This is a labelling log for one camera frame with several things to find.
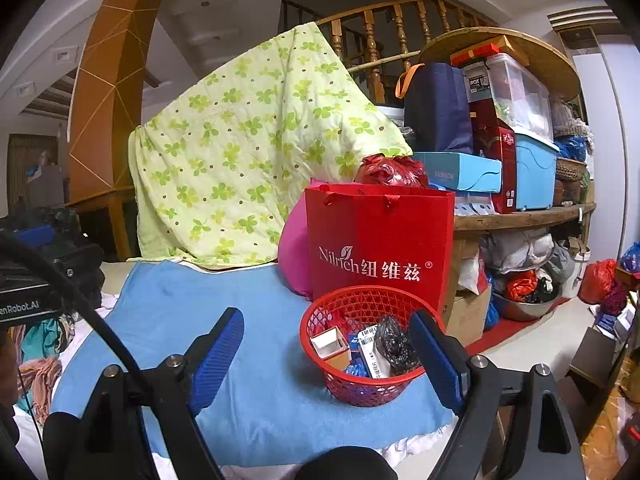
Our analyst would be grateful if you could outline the black plastic bag trash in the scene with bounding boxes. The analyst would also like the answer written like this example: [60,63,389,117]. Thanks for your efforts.
[374,315,420,376]

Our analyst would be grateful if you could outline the round wooden shelf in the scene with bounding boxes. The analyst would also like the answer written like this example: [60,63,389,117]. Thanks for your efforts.
[418,26,598,233]

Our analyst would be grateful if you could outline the blue white medicine box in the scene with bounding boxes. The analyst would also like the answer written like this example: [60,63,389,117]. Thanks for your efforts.
[357,325,392,379]

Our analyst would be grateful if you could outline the metal bowl with bags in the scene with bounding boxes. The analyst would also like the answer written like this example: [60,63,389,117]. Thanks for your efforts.
[491,269,560,322]

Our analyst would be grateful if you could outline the light blue cardboard box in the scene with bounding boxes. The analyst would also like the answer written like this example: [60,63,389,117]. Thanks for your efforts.
[412,152,502,193]

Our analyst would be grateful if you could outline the orange wooden column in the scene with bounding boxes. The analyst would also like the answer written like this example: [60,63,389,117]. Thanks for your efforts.
[68,0,162,261]

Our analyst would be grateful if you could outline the magenta pillow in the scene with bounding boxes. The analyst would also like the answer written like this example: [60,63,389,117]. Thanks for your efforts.
[278,196,311,299]

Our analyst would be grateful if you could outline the green clover pattern quilt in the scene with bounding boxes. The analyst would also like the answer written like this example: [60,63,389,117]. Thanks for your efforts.
[128,23,410,269]

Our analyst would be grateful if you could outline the blue plastic storage bin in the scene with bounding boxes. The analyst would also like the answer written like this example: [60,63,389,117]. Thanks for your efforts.
[515,133,560,210]

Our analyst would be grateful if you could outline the blue bed blanket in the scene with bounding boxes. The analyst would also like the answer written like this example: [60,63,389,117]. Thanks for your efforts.
[49,260,457,467]

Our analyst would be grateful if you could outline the wooden stair railing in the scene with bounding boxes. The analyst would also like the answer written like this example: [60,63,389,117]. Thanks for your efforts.
[317,0,495,104]

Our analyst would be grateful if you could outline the red plastic bag in paper bag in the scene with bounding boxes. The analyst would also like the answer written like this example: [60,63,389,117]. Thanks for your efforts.
[354,153,428,188]

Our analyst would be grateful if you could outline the left gripper black device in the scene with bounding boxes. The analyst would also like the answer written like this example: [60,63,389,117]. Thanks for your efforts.
[1,229,91,328]

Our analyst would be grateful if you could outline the blue plastic bag trash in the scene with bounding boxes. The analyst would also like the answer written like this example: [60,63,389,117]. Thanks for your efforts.
[345,358,370,378]

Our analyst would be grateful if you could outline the black cable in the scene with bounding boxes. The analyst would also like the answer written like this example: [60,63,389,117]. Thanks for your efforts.
[0,231,151,396]

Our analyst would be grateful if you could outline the black clothes pile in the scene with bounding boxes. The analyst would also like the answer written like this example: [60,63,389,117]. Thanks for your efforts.
[1,207,105,309]

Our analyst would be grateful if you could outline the red mesh plastic basket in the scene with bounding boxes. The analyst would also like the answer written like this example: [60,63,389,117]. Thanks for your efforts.
[299,285,444,408]

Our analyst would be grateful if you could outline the red Nilrich paper bag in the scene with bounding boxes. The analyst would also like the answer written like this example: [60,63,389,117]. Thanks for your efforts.
[304,183,454,313]

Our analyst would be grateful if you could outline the navy fabric bag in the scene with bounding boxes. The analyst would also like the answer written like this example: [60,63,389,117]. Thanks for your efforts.
[395,63,473,154]

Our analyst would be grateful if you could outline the brown cardboard box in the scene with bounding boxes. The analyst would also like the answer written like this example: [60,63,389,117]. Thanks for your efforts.
[444,285,491,347]

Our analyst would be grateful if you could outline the red gift box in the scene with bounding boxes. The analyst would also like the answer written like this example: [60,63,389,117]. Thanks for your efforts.
[469,99,516,214]

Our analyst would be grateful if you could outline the clear plastic storage box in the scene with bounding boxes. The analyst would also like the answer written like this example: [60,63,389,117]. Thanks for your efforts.
[462,53,553,143]

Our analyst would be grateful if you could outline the teal garment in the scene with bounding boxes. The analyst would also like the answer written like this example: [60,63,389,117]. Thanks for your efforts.
[14,314,75,424]

